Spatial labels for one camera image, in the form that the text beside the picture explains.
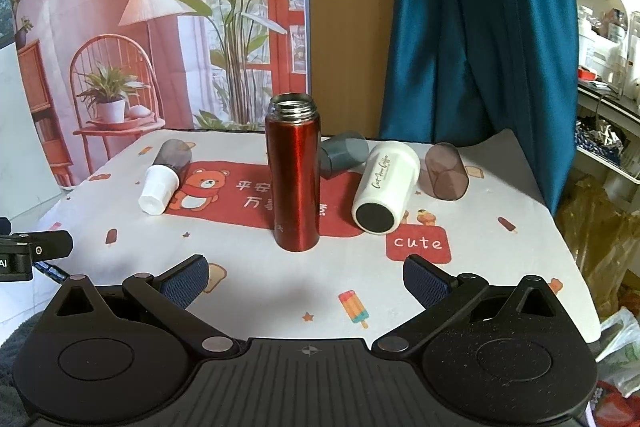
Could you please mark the brown translucent cup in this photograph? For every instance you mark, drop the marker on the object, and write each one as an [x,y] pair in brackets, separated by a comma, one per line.
[445,172]

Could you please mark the white cup with black base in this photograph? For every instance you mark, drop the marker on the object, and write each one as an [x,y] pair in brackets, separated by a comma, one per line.
[382,187]

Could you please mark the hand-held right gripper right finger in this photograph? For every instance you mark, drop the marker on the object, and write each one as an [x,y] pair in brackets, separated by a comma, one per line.
[426,282]

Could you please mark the white printed bear tablecloth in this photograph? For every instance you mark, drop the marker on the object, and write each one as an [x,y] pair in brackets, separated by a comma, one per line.
[480,227]

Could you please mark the white cluttered shelf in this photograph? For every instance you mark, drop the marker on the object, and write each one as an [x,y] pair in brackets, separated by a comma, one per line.
[612,107]

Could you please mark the clear plastic organizer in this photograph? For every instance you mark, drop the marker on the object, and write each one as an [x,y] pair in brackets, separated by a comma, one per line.
[627,52]

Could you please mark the teal blue curtain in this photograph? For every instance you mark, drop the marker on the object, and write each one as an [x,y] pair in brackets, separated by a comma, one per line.
[450,32]

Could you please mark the silver foil packet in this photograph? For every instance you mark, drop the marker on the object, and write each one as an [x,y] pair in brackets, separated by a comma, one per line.
[597,134]

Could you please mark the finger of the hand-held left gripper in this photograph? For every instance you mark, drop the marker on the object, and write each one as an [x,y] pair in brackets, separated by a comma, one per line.
[47,243]
[50,271]

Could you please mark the red metal thermos cup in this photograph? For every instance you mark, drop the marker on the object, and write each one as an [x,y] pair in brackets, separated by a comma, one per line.
[292,177]

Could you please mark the white green plastic bag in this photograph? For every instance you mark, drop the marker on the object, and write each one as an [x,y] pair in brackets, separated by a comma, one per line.
[620,347]

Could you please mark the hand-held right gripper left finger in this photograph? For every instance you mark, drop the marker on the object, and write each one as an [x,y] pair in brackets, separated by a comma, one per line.
[184,283]

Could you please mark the dark fluffy cloth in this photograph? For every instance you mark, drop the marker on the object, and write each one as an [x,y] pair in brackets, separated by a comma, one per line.
[10,367]

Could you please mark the red plastic bag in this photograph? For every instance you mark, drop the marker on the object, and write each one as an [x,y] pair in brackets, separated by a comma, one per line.
[617,407]

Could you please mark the dark grey translucent cup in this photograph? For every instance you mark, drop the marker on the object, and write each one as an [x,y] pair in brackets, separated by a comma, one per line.
[172,157]

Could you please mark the small white cup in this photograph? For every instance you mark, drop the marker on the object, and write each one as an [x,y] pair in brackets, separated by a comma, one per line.
[157,192]

